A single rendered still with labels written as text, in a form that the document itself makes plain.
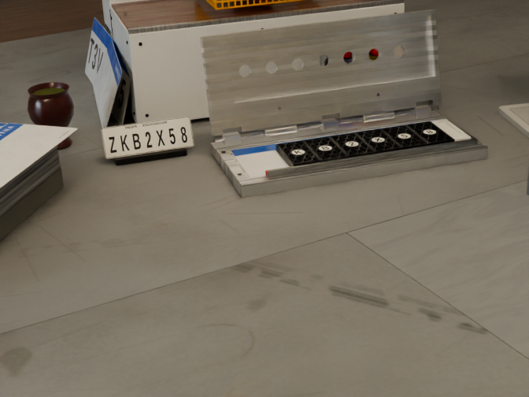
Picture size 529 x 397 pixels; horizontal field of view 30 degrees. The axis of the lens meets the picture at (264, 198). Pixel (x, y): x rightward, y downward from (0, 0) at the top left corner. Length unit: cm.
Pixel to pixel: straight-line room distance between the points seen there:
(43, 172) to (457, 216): 66
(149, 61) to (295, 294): 71
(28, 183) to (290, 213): 42
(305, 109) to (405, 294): 57
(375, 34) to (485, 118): 28
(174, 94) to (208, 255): 55
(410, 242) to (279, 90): 46
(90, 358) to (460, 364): 44
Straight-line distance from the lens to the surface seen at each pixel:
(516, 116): 192
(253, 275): 137
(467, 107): 199
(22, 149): 158
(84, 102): 210
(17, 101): 216
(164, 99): 190
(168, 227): 152
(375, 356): 119
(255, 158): 169
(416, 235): 147
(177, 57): 188
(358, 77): 182
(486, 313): 129
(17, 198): 158
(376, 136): 175
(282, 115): 177
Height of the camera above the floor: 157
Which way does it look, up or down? 25 degrees down
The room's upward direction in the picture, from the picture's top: 2 degrees counter-clockwise
